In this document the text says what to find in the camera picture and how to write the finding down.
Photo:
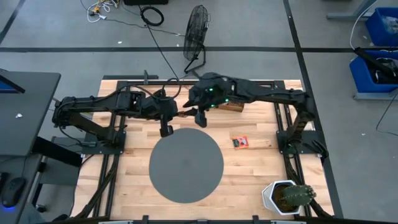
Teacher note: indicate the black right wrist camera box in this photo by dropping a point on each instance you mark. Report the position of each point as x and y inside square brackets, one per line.
[201, 119]

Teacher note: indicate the blue storage bin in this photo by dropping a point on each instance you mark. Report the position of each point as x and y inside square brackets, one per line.
[377, 31]
[360, 77]

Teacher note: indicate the small white object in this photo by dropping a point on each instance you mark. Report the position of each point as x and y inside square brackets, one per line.
[19, 115]

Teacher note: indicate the monitor with blue screen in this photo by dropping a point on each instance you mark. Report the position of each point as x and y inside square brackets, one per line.
[9, 87]

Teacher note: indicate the black floor fan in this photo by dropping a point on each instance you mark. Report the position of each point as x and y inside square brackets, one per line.
[196, 31]

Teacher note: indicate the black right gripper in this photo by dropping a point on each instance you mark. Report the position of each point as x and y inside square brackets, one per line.
[214, 91]

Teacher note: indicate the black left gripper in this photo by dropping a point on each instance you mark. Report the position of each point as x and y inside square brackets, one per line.
[158, 107]

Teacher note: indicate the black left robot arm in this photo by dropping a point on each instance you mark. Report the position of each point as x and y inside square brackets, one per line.
[93, 104]

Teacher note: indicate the black computer mouse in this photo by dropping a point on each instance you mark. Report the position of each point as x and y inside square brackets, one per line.
[14, 191]

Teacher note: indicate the black table clamp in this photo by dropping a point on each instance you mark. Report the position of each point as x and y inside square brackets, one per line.
[145, 219]
[256, 219]

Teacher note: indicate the black table frame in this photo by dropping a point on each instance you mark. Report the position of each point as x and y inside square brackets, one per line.
[140, 82]

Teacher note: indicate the black desk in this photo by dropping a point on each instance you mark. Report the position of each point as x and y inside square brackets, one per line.
[28, 118]

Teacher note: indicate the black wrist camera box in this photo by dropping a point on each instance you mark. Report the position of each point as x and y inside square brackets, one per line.
[201, 119]
[166, 130]

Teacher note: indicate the round grey woven placemat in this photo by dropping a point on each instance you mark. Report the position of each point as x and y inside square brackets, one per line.
[186, 174]

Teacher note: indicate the white angular plant pot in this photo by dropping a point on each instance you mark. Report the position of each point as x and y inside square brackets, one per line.
[267, 199]

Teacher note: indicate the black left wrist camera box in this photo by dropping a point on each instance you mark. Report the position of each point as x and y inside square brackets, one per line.
[166, 130]

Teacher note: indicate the wooden tea organizer box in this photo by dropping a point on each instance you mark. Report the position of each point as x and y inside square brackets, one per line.
[233, 108]

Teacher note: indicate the green cactus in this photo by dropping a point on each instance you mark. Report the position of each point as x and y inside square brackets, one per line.
[298, 196]

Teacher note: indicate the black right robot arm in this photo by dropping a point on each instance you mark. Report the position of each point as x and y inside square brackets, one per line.
[280, 96]

